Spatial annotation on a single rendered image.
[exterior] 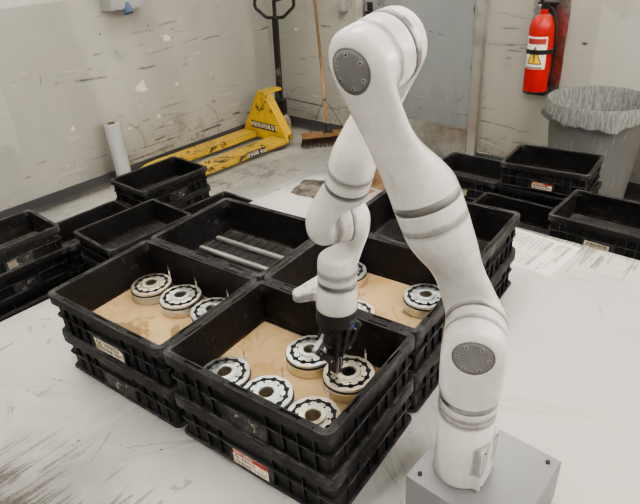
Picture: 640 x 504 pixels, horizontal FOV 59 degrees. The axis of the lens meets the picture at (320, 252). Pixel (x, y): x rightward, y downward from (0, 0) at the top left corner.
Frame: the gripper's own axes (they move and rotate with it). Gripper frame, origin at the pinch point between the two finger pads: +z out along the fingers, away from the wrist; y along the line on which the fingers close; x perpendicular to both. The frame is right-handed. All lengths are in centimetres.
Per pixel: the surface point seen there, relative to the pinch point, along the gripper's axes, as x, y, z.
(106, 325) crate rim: 41.9, -24.7, -1.0
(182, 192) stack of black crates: 173, 79, 46
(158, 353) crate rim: 26.4, -22.3, -1.1
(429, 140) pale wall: 172, 305, 79
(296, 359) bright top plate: 9.1, -1.7, 3.3
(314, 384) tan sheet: 3.3, -2.5, 5.8
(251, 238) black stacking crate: 61, 31, 9
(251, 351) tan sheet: 21.0, -3.8, 7.0
